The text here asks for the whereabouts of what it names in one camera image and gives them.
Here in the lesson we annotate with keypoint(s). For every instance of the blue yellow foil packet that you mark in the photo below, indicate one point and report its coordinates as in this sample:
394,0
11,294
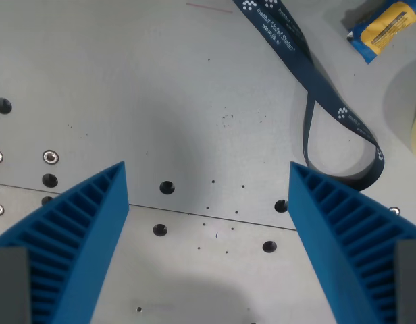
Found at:
382,28

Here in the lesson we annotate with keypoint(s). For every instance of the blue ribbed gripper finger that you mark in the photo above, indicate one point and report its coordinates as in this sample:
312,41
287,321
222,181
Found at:
343,243
76,236

